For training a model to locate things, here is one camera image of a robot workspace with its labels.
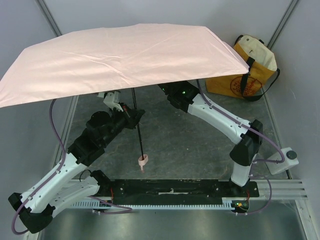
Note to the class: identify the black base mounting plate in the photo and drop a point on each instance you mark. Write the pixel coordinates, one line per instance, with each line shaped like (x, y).
(173, 192)

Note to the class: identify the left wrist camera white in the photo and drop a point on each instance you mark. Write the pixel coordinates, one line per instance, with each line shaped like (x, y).
(111, 100)

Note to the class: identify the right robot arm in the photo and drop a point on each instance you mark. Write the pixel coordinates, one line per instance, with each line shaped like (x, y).
(243, 133)

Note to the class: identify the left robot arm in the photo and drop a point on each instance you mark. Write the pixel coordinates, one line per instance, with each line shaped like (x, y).
(37, 206)

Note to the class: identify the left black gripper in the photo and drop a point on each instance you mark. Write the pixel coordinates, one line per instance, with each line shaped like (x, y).
(133, 116)

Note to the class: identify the yellow Trader Joe's tote bag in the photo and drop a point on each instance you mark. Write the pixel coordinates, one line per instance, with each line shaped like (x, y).
(262, 66)

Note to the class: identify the aluminium rail frame front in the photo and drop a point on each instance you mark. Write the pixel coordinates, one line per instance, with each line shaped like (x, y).
(282, 189)

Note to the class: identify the pink folding umbrella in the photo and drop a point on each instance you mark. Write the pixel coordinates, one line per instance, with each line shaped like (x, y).
(107, 59)

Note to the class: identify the light blue cable duct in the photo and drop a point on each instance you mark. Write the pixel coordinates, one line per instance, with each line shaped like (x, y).
(89, 203)

